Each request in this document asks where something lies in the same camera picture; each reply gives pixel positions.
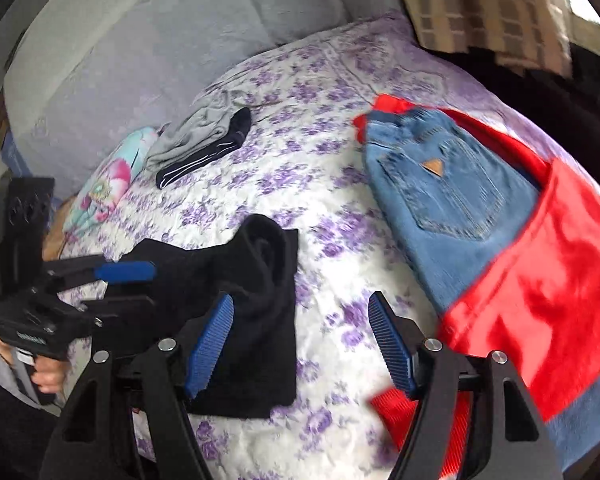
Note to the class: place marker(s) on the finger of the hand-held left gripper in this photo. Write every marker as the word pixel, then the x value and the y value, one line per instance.
pixel 125 271
pixel 125 306

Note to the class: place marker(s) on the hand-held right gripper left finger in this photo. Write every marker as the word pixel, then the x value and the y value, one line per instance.
pixel 210 345

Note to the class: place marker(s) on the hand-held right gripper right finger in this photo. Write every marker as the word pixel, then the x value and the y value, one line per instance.
pixel 390 345

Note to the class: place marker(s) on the person's left forearm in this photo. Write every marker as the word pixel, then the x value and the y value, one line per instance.
pixel 0 375

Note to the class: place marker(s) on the black white-striped folded pants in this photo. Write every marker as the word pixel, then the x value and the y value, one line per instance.
pixel 215 150

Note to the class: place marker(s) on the red pants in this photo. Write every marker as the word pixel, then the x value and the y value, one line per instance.
pixel 530 285

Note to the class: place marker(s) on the grey folded pants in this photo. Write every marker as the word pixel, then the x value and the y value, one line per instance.
pixel 195 130

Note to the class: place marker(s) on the person's left hand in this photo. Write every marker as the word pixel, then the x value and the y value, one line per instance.
pixel 50 375

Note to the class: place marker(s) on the brown pillow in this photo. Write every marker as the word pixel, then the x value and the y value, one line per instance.
pixel 55 232

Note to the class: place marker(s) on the blue printed carton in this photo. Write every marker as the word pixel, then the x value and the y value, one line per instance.
pixel 12 157

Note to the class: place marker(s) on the floral folded quilt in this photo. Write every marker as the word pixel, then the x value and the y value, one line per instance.
pixel 110 175

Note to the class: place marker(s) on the blue jeans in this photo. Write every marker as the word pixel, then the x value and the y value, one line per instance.
pixel 440 195

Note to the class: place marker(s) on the purple floral bedspread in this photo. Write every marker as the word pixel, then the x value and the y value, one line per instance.
pixel 320 200

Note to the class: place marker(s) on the grey lace cover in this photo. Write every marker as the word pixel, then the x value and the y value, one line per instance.
pixel 155 35

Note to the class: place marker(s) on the brick pattern curtain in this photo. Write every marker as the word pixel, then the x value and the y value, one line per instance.
pixel 480 5

